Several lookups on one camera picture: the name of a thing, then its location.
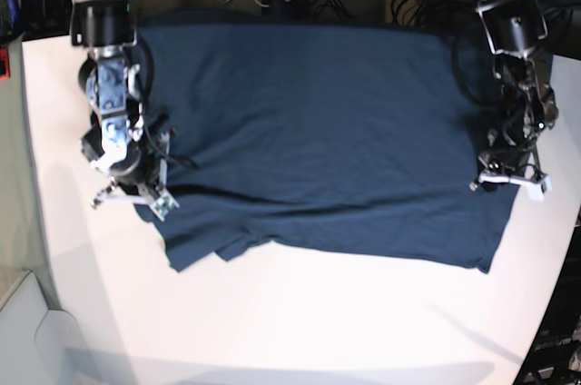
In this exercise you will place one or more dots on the blue handled tool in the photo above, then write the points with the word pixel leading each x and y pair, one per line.
pixel 14 11

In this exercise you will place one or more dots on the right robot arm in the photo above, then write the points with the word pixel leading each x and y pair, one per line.
pixel 119 145

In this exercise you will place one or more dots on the dark blue t-shirt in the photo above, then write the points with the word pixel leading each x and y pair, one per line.
pixel 334 138

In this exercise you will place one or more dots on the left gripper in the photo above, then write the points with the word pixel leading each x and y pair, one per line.
pixel 503 155

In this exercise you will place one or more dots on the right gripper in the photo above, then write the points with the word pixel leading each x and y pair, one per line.
pixel 140 167

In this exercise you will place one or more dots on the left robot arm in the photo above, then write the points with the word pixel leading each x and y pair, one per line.
pixel 515 31

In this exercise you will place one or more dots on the red clamp at table edge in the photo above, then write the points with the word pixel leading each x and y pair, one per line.
pixel 4 64

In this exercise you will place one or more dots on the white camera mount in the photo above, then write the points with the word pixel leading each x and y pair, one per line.
pixel 536 186
pixel 154 194

